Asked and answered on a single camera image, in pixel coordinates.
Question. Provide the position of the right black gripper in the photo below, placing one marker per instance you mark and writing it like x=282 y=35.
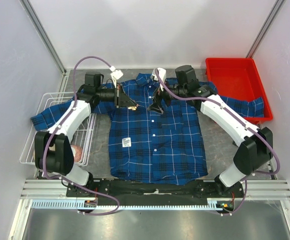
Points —
x=156 y=105

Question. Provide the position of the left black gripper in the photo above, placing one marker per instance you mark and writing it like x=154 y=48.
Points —
x=121 y=99

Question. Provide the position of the blue plaid shirt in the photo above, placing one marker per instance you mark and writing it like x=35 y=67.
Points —
x=149 y=147

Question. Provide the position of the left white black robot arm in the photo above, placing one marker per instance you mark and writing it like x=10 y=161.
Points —
x=52 y=148

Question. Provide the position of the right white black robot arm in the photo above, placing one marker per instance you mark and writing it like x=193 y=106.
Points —
x=255 y=145

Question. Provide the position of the pink patterned ceramic bowl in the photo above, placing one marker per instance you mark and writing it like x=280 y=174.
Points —
x=77 y=153

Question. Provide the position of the red plastic bin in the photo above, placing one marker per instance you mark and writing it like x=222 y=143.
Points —
x=238 y=78

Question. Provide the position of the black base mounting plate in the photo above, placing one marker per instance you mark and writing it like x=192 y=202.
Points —
x=193 y=192

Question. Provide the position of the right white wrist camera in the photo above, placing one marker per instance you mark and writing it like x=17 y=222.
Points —
x=159 y=75

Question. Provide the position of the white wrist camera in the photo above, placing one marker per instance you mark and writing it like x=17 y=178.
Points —
x=115 y=75
x=159 y=75

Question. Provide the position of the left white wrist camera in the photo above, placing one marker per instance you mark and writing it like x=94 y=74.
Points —
x=115 y=75

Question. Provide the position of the white wire dish rack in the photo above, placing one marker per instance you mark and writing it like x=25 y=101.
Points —
x=83 y=136

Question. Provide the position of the aluminium slotted rail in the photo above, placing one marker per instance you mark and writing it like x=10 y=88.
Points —
x=80 y=204

